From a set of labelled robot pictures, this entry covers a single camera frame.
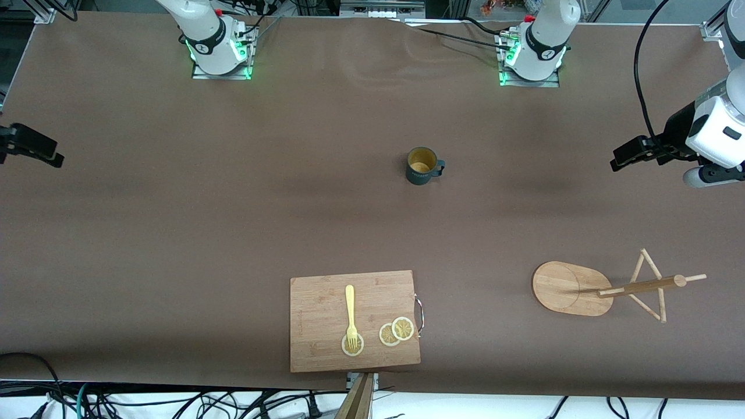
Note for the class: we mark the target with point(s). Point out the grey power strip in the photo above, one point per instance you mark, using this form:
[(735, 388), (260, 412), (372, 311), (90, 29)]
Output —
[(378, 9)]

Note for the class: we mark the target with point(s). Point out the wooden cup rack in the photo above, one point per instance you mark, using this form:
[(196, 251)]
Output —
[(564, 288)]

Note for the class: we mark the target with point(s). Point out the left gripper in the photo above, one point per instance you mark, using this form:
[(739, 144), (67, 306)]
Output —
[(678, 128)]

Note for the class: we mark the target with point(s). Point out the wooden cutting board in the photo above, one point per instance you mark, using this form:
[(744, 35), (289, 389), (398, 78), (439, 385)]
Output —
[(320, 314)]

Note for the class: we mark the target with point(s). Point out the dark teal mug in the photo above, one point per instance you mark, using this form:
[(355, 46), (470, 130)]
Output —
[(419, 177)]

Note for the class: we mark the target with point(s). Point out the aluminium frame profile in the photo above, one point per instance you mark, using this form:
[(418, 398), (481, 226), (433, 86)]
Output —
[(43, 13), (711, 30)]

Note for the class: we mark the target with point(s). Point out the yellow plastic fork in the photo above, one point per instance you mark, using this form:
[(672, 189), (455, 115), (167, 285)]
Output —
[(350, 302)]

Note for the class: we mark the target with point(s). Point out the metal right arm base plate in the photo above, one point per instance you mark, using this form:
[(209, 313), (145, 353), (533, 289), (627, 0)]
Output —
[(233, 76)]

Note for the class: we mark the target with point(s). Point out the metal bracket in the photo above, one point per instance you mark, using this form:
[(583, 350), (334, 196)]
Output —
[(375, 381)]

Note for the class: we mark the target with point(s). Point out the brown table cover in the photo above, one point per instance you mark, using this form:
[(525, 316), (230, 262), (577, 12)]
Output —
[(349, 221)]

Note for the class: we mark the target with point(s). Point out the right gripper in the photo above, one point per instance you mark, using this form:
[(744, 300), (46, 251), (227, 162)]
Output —
[(23, 143)]

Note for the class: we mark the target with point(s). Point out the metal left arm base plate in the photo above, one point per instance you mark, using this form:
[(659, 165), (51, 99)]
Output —
[(547, 84)]

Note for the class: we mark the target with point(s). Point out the brown wooden bar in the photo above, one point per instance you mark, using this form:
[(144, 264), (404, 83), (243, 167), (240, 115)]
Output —
[(358, 401)]

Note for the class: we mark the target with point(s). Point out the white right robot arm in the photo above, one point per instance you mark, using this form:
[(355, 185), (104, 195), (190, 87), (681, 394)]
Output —
[(204, 35)]

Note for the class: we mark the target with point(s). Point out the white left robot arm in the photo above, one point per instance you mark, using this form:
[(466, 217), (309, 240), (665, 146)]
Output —
[(547, 35)]

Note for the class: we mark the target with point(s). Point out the lemon slice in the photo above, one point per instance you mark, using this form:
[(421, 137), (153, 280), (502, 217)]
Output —
[(356, 348), (403, 329), (385, 336)]

